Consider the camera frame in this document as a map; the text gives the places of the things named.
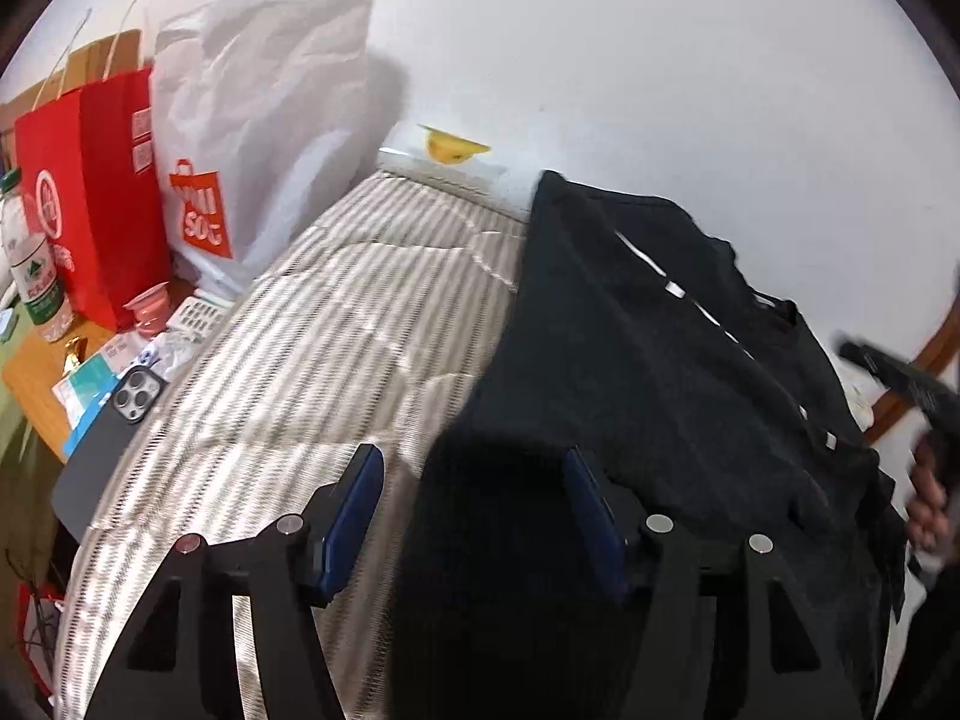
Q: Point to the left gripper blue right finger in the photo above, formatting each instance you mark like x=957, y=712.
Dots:
x=600, y=524

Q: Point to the wooden headboard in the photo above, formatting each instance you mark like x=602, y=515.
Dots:
x=106, y=57

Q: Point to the smartphone in dark case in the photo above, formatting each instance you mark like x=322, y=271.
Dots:
x=76, y=495

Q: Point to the red paper shopping bag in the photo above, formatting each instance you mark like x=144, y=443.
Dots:
x=88, y=161

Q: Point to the person's right hand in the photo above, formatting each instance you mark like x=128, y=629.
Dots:
x=928, y=526

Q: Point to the black sweatshirt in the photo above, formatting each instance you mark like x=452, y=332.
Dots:
x=634, y=341

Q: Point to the wooden bedside table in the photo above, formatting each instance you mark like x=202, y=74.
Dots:
x=35, y=367

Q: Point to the plastic water bottle green label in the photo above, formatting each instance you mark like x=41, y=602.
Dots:
x=30, y=257

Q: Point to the blue tissue packet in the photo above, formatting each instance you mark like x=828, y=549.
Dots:
x=83, y=394

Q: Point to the brown wooden door frame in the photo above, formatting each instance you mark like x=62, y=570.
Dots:
x=934, y=358

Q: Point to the rolled white paper poster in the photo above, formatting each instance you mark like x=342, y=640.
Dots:
x=459, y=166

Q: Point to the striped quilted mattress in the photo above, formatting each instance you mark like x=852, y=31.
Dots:
x=372, y=327

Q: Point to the pink plastic cup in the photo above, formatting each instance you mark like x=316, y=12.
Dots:
x=151, y=309

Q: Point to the white Miniso plastic bag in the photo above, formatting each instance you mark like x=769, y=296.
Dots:
x=260, y=117

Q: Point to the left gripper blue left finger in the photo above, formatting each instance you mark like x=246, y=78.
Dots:
x=176, y=656

